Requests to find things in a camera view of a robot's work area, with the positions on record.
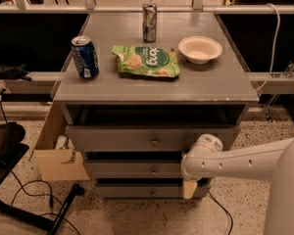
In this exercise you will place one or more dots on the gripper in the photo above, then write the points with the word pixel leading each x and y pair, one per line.
pixel 188 166

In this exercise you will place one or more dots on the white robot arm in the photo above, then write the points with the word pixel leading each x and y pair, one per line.
pixel 273 162

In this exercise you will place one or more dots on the grey top drawer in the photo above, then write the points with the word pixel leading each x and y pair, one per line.
pixel 145 138

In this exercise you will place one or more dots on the grey drawer cabinet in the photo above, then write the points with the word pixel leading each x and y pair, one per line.
pixel 215 94

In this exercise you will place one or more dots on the cardboard box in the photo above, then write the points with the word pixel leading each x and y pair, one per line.
pixel 54 151

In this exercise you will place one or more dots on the white paper bowl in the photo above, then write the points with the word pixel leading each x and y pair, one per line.
pixel 199 50

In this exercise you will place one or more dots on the green snack bag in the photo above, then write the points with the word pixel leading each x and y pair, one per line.
pixel 146 61

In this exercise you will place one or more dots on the blue soda can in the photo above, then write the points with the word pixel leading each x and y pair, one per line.
pixel 85 58

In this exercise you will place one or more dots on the silver tall drink can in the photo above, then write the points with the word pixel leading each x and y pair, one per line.
pixel 149 21

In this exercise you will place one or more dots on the black floor stand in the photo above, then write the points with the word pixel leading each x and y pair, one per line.
pixel 12 149

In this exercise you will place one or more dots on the black object on ledge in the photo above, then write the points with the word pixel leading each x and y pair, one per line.
pixel 14 72

